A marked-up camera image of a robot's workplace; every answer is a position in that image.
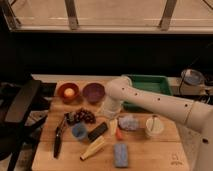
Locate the red bowl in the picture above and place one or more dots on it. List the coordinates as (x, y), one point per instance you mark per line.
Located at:
(63, 87)

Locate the crumpled blue grey cloth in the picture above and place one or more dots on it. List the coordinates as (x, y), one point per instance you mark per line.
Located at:
(128, 123)

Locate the orange ball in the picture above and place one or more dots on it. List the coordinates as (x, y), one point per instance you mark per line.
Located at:
(68, 92)

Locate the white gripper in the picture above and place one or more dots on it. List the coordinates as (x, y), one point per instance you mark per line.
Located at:
(110, 108)

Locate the blue plastic cup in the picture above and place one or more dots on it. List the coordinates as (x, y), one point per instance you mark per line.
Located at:
(79, 131)

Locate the green plastic tray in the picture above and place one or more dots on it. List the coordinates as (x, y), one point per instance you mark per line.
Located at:
(153, 83)

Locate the black handled tool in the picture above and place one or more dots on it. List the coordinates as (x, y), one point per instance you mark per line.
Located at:
(57, 141)

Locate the blue sponge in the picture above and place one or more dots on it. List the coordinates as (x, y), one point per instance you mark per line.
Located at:
(120, 155)

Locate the dark purple grape bunch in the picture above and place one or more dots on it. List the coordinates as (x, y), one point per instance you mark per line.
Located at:
(84, 115)

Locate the round grey device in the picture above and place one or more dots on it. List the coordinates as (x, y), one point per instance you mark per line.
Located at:
(192, 77)

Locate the white cup with utensil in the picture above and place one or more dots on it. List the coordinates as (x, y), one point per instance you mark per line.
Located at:
(153, 126)

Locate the small green black object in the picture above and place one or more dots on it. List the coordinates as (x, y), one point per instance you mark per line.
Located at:
(70, 118)

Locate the black office chair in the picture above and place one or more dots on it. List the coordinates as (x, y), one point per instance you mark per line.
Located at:
(13, 130)

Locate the purple bowl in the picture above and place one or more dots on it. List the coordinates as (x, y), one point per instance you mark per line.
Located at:
(93, 92)

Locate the black eraser block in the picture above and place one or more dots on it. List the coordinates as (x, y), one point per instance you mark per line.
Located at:
(98, 131)

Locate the orange carrot toy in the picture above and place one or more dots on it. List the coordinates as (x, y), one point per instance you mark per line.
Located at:
(118, 134)

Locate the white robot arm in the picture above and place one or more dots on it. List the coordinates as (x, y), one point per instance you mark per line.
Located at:
(193, 114)

